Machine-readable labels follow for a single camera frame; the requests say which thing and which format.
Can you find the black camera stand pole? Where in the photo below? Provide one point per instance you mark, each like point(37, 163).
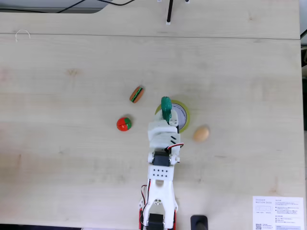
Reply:
point(169, 12)

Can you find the green toy cucumber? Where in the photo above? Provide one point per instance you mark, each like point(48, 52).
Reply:
point(166, 106)

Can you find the white printed paper sheet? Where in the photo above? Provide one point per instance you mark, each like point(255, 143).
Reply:
point(278, 213)

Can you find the toy hamburger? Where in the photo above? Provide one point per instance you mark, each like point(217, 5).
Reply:
point(137, 95)

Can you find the red toy tomato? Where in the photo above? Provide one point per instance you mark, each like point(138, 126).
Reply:
point(123, 124)

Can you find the yellowish packing tape roll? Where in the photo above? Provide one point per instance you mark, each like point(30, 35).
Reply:
point(188, 119)

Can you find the beige toy egg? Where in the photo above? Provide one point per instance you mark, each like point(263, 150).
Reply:
point(201, 134)

